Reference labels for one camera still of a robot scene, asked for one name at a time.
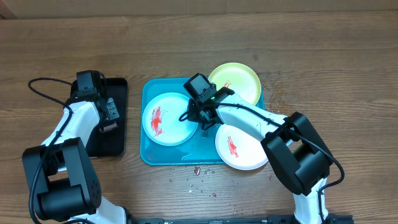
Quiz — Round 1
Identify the pink and green sponge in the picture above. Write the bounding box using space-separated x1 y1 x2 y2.
99 121 118 133

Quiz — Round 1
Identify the light blue plate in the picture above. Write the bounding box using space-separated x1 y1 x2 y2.
142 92 198 146

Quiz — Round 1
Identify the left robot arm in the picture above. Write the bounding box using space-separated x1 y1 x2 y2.
22 70 135 223

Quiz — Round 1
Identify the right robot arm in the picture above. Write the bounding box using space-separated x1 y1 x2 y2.
180 86 334 223

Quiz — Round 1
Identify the black tray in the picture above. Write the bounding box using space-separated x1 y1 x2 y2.
66 73 128 157

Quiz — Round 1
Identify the teal plastic tray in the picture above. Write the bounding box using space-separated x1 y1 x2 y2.
139 77 266 166

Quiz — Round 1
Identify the yellow-green plate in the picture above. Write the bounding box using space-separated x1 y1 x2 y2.
208 62 261 105

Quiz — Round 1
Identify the white plate with red stain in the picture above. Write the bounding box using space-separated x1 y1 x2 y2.
215 124 269 170

